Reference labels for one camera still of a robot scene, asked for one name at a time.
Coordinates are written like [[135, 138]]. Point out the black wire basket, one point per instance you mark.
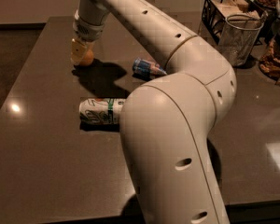
[[216, 11]]

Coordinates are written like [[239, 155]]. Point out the orange fruit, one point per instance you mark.
[[87, 59]]

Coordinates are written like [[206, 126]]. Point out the glass snack jar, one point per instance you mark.
[[269, 63]]

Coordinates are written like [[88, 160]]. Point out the blue silver Red Bull can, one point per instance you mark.
[[146, 68]]

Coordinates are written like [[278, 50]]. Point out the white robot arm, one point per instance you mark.
[[165, 122]]

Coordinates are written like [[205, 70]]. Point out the wire mesh cup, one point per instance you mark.
[[239, 34]]

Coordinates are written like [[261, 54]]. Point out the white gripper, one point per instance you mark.
[[88, 32]]

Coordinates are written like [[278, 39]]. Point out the white green 7up can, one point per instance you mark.
[[101, 111]]

